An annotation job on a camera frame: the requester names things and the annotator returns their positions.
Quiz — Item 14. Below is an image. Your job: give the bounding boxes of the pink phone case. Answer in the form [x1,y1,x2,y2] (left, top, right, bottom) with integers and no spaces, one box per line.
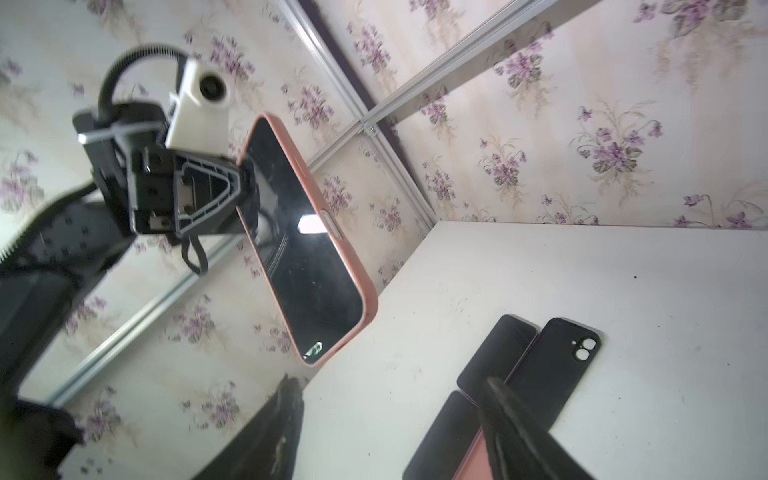
[453,429,493,480]

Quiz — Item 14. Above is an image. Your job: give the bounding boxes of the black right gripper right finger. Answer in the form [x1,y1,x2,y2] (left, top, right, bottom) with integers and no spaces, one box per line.
[479,377,593,480]

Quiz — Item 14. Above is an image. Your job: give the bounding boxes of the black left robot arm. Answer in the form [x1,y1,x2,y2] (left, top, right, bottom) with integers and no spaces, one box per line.
[1,101,259,479]

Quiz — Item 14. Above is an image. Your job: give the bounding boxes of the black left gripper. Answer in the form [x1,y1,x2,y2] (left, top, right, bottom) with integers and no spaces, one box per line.
[113,143,258,236]

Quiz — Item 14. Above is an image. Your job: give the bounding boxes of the aluminium frame top bar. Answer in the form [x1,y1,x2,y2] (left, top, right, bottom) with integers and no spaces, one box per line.
[275,0,439,229]

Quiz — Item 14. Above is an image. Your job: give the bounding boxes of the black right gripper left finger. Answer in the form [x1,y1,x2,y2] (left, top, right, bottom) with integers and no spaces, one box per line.
[195,376,304,480]

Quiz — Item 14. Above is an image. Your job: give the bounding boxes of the black phone pink edge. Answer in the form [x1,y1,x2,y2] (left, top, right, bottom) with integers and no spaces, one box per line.
[237,113,378,367]

